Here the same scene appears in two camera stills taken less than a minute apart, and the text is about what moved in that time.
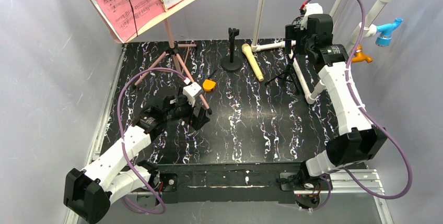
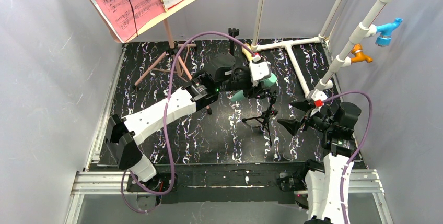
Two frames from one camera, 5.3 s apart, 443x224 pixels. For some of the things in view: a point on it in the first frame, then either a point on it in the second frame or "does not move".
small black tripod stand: x=287 y=75 -> x=266 y=116
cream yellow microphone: x=247 y=49 does not move
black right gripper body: x=290 y=38 -> x=309 y=118
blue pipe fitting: x=384 y=38 does not move
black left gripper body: x=199 y=112 -> x=247 y=86
